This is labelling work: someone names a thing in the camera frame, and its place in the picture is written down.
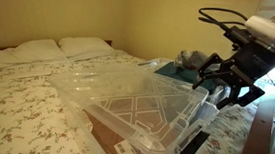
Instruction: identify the wooden bed frame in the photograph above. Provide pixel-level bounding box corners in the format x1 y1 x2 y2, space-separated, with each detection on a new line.
236 95 275 154

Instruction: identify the teal cloth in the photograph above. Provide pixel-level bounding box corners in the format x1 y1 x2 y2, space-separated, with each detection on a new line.
153 60 220 95

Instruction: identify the clear plastic bin lid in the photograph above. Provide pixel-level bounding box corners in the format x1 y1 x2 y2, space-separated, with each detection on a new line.
41 57 211 154

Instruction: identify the clear bin with black latch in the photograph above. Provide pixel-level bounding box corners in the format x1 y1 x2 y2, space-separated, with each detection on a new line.
44 76 224 154

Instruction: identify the white pillow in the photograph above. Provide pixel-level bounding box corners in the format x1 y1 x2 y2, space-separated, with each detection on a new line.
56 33 117 64
0 34 69 79

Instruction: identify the grey plastic shopping bag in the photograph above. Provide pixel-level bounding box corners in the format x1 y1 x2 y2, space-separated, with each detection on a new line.
174 48 214 72

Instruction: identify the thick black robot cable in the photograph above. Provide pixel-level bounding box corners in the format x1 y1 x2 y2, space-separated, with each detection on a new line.
196 5 252 32

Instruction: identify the brown cardboard mailer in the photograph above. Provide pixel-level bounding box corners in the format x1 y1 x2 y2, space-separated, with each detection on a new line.
82 96 176 154

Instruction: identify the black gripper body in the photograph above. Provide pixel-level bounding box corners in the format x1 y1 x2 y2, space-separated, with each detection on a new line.
224 36 275 83

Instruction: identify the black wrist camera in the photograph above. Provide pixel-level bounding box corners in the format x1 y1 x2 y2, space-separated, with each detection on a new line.
222 23 253 48

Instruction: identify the clear bin with sticker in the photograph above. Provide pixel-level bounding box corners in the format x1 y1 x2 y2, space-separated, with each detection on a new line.
135 55 240 110

